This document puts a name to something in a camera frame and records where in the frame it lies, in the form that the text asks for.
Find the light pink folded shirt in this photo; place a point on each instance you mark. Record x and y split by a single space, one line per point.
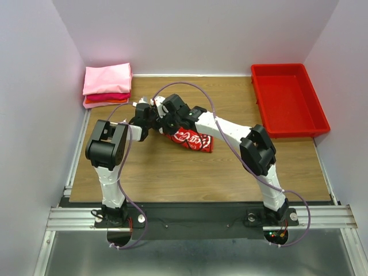
109 79

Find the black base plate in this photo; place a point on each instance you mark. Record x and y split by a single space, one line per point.
195 220

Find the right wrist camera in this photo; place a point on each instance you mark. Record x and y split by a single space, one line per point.
162 110

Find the red plastic bin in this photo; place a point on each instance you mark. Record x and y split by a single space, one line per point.
288 104

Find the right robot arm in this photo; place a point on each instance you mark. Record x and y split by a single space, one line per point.
251 144

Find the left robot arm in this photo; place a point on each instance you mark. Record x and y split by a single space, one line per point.
107 153

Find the magenta folded shirt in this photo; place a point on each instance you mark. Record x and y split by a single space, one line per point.
108 96

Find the pink bottom folded shirt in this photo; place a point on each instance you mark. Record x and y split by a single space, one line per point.
97 106

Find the white t shirt red print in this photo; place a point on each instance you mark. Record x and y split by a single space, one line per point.
191 139

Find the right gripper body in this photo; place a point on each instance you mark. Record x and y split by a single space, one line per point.
170 123

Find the orange folded shirt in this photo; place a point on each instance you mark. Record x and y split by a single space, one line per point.
115 101

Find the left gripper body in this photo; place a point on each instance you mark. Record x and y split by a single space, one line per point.
151 122

